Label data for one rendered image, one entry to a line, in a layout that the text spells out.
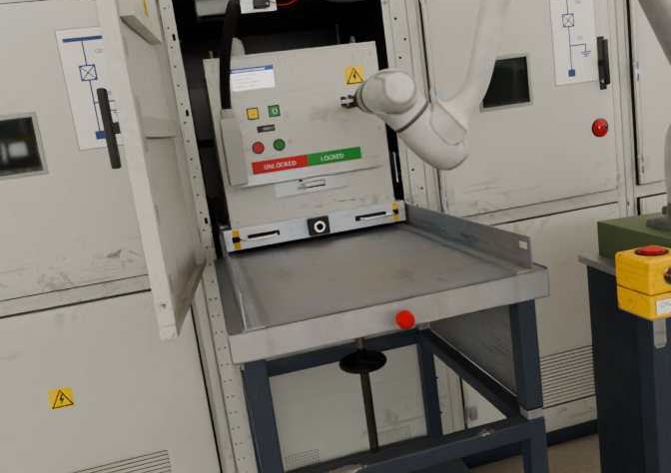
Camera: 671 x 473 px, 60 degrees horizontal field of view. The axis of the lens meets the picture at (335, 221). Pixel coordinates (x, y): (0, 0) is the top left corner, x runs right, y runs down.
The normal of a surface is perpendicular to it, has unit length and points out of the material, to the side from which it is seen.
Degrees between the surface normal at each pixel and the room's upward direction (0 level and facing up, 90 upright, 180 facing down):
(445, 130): 95
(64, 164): 90
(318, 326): 90
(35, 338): 90
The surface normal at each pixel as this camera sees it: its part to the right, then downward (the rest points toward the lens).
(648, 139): 0.23, 0.13
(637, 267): -0.96, 0.17
